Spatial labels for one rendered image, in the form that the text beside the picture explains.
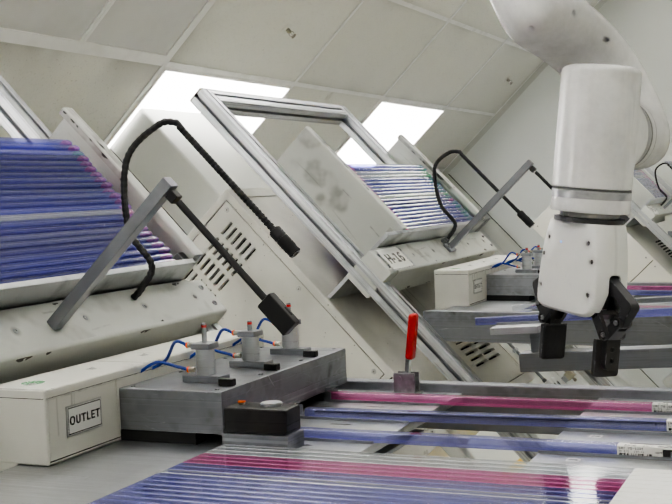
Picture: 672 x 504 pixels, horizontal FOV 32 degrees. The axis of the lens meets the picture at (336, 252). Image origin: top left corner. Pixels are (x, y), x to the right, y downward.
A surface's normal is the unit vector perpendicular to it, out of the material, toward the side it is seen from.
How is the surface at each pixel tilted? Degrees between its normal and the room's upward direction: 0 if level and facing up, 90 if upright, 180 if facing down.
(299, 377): 133
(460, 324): 90
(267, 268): 90
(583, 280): 63
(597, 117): 98
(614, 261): 124
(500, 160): 90
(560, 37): 150
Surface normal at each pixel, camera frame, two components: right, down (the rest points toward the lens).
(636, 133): 0.83, 0.11
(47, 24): 0.66, 0.71
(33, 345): 0.63, -0.70
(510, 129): -0.40, 0.07
